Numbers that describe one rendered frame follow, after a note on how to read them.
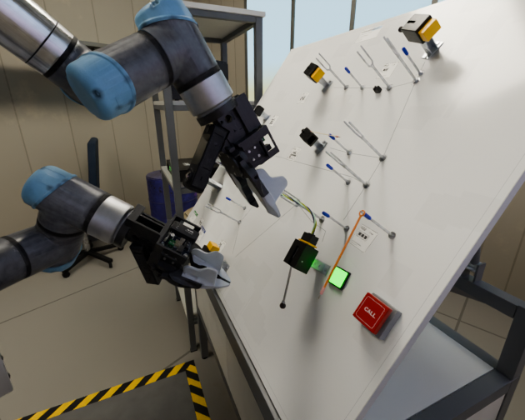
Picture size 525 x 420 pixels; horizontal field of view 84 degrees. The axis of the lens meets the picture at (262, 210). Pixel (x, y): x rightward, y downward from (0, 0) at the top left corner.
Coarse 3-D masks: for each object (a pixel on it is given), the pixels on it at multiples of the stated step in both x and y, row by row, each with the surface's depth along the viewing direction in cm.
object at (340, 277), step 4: (336, 268) 62; (340, 268) 62; (336, 272) 61; (340, 272) 61; (344, 272) 60; (348, 272) 60; (332, 276) 62; (336, 276) 61; (340, 276) 60; (344, 276) 60; (348, 276) 60; (332, 280) 61; (336, 280) 61; (340, 280) 60; (344, 280) 60; (332, 284) 61; (336, 284) 60; (340, 284) 59; (344, 284) 60; (340, 288) 59
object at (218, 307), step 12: (216, 300) 93; (216, 312) 96; (228, 324) 82; (228, 336) 84; (240, 348) 74; (240, 360) 75; (252, 372) 68; (252, 384) 68; (264, 396) 62; (264, 408) 62
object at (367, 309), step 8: (368, 296) 51; (360, 304) 51; (368, 304) 50; (376, 304) 49; (384, 304) 48; (360, 312) 51; (368, 312) 50; (376, 312) 49; (384, 312) 48; (360, 320) 50; (368, 320) 49; (376, 320) 48; (384, 320) 48; (368, 328) 48; (376, 328) 48
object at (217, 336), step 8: (200, 288) 145; (200, 296) 148; (200, 304) 152; (208, 304) 130; (208, 312) 133; (208, 320) 136; (216, 320) 119; (208, 328) 139; (216, 328) 122; (216, 336) 124; (224, 336) 109; (216, 344) 127; (224, 344) 111; (216, 352) 130; (224, 352) 113; (224, 360) 115; (224, 368) 117
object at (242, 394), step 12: (228, 348) 105; (228, 360) 108; (228, 372) 111; (240, 372) 94; (228, 384) 114; (240, 384) 97; (240, 396) 99; (252, 396) 85; (240, 408) 102; (252, 408) 87
